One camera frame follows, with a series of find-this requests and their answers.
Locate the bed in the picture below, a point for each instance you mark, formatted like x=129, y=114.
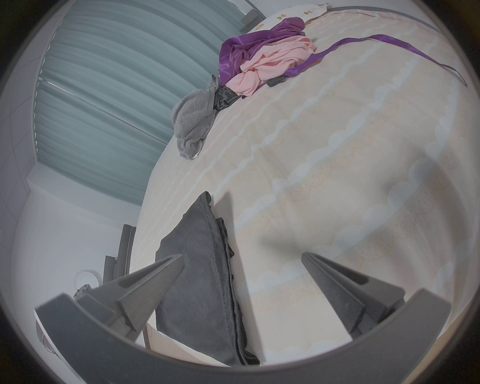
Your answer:
x=337, y=168

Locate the round white lamp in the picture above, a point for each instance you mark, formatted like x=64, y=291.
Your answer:
x=87, y=277

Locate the black patterned garment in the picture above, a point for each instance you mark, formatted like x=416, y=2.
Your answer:
x=225, y=98

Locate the purple garment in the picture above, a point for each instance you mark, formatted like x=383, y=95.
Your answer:
x=243, y=48

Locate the pink garment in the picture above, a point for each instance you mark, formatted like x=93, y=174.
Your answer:
x=270, y=63

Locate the grey bedside table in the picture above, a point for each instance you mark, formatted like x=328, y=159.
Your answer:
x=251, y=15

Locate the grey garment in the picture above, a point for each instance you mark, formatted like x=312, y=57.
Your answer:
x=195, y=120

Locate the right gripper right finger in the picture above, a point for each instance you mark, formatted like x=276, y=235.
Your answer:
x=352, y=296

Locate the white printed pillow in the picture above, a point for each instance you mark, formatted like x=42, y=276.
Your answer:
x=292, y=15

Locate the black T-shirt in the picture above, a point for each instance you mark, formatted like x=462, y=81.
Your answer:
x=202, y=281

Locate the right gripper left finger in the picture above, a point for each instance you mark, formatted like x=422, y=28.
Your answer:
x=150, y=292

